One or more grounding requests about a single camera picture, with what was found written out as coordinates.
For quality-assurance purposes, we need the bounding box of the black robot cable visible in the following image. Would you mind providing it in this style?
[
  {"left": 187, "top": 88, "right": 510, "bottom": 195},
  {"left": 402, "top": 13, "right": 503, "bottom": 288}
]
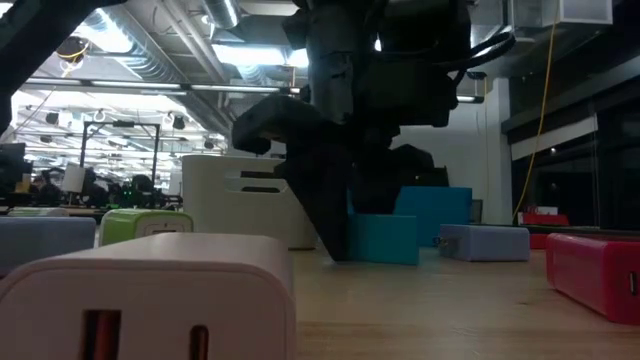
[{"left": 447, "top": 28, "right": 517, "bottom": 84}]

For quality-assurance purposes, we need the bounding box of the red box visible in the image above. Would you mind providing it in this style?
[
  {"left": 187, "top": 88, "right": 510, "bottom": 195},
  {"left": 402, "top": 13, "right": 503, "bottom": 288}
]
[{"left": 519, "top": 212, "right": 571, "bottom": 227}]

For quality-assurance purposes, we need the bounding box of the teal plastic bin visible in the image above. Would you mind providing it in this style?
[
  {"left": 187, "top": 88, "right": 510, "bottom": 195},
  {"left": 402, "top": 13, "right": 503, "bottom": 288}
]
[{"left": 346, "top": 186, "right": 474, "bottom": 248}]

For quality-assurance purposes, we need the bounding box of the black yellow cable reel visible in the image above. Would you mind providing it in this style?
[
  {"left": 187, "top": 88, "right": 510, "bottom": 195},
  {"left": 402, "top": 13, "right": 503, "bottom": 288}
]
[{"left": 54, "top": 35, "right": 92, "bottom": 65}]

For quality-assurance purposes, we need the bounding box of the background wooden table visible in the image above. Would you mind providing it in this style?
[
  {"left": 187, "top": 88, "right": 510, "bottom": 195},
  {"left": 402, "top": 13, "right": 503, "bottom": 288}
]
[{"left": 0, "top": 204, "right": 184, "bottom": 219}]

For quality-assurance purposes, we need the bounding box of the pale blue wall charger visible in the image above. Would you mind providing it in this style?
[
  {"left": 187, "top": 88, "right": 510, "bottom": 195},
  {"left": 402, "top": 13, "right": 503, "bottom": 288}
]
[
  {"left": 432, "top": 223, "right": 532, "bottom": 263},
  {"left": 0, "top": 215, "right": 97, "bottom": 277}
]

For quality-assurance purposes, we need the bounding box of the green wall charger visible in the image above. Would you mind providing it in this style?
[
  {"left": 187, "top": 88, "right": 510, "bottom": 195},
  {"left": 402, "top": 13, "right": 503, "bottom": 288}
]
[{"left": 98, "top": 208, "right": 194, "bottom": 247}]

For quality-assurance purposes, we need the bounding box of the yellow hanging cable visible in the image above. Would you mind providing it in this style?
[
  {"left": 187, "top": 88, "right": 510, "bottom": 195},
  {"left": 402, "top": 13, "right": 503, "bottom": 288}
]
[{"left": 512, "top": 0, "right": 560, "bottom": 222}]

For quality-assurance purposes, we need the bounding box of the person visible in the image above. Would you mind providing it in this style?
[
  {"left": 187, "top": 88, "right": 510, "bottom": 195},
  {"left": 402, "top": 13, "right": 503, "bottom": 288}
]
[
  {"left": 82, "top": 167, "right": 109, "bottom": 207},
  {"left": 29, "top": 169, "right": 64, "bottom": 207}
]

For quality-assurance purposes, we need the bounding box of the black gantry frame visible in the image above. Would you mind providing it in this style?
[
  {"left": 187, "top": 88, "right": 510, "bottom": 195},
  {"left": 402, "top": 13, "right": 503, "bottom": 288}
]
[{"left": 79, "top": 120, "right": 162, "bottom": 177}]

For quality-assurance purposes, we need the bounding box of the white plastic bin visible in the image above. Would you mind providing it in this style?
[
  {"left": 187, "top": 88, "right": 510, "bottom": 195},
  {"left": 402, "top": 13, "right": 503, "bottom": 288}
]
[{"left": 181, "top": 154, "right": 319, "bottom": 251}]

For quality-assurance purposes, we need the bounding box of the pink wall charger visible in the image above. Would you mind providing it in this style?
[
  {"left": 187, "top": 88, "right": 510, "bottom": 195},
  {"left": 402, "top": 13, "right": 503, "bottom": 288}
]
[{"left": 0, "top": 232, "right": 297, "bottom": 360}]

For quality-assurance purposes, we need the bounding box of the teal wall charger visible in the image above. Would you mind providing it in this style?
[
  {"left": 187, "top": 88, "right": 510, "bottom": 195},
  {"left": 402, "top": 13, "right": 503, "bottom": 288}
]
[{"left": 347, "top": 213, "right": 421, "bottom": 267}]

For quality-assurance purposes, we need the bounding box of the long ceiling light strip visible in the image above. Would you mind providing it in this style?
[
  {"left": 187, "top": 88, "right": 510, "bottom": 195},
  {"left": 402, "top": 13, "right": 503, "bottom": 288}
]
[{"left": 19, "top": 76, "right": 485, "bottom": 105}]

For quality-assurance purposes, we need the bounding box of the silver air duct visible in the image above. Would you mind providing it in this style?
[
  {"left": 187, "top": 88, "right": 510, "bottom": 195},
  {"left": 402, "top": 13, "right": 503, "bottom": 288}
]
[{"left": 201, "top": 0, "right": 242, "bottom": 30}]

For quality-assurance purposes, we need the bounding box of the red wall charger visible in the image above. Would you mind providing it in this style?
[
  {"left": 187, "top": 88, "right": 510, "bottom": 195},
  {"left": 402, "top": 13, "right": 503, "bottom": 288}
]
[{"left": 545, "top": 231, "right": 640, "bottom": 327}]

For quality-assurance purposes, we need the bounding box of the white sign board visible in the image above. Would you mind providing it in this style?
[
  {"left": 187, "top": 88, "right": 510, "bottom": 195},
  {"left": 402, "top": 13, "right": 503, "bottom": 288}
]
[{"left": 60, "top": 164, "right": 87, "bottom": 194}]

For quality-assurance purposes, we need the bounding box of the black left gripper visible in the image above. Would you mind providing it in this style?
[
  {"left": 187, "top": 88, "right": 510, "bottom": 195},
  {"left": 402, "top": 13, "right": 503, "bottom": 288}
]
[{"left": 289, "top": 0, "right": 474, "bottom": 217}]

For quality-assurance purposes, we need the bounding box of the black monitor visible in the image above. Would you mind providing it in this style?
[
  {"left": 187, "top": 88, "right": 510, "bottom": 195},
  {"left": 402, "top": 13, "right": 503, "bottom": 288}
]
[{"left": 0, "top": 142, "right": 27, "bottom": 199}]

